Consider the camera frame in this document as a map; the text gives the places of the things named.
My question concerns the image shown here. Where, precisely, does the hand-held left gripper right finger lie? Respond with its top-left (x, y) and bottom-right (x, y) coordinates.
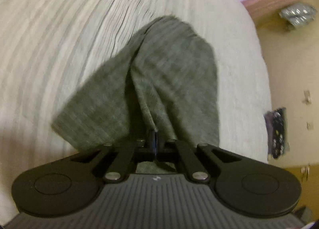
top-left (155, 131), bottom-right (241, 184)

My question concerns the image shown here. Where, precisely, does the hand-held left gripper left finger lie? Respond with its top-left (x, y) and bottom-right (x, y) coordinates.
top-left (70, 129), bottom-right (155, 184)

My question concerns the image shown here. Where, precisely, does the grey striped shirt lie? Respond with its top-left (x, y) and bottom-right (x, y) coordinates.
top-left (51, 15), bottom-right (221, 174)

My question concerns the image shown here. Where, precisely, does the grey striped bed cover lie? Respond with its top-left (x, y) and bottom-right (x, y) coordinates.
top-left (0, 0), bottom-right (273, 222)

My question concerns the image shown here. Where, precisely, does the wooden door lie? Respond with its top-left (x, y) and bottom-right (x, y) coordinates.
top-left (284, 163), bottom-right (319, 219)

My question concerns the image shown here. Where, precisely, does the grey shiny bundle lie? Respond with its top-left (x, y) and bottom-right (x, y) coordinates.
top-left (279, 2), bottom-right (317, 31)

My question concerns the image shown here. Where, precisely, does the metal door handle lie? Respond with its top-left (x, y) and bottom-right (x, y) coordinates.
top-left (300, 165), bottom-right (311, 182)

